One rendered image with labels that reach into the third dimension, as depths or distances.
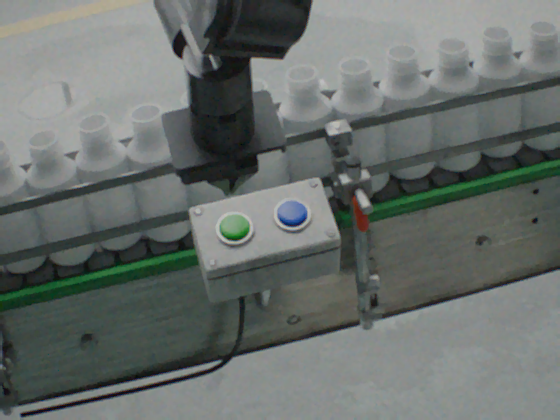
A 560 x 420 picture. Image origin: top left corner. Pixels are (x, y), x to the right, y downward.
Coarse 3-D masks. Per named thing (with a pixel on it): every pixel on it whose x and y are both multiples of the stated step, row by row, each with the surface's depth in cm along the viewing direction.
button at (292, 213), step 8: (288, 200) 121; (296, 200) 121; (280, 208) 121; (288, 208) 121; (296, 208) 121; (304, 208) 121; (280, 216) 120; (288, 216) 120; (296, 216) 120; (304, 216) 120; (288, 224) 120; (296, 224) 120
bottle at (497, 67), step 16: (496, 32) 137; (496, 48) 135; (512, 48) 136; (480, 64) 137; (496, 64) 136; (512, 64) 136; (480, 80) 137; (496, 80) 136; (512, 80) 136; (512, 96) 138; (496, 112) 139; (512, 112) 139; (480, 128) 142; (496, 128) 140; (512, 128) 141; (512, 144) 142
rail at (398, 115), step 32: (480, 96) 135; (320, 128) 132; (352, 128) 133; (544, 128) 140; (416, 160) 138; (64, 192) 129; (128, 224) 134; (160, 224) 135; (0, 256) 132; (32, 256) 133
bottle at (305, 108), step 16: (288, 80) 132; (304, 80) 131; (288, 96) 133; (304, 96) 132; (320, 96) 134; (288, 112) 134; (304, 112) 133; (320, 112) 133; (288, 128) 134; (304, 128) 133; (304, 144) 135; (320, 144) 135; (288, 160) 138; (304, 160) 136; (320, 160) 136; (304, 176) 138; (320, 176) 138
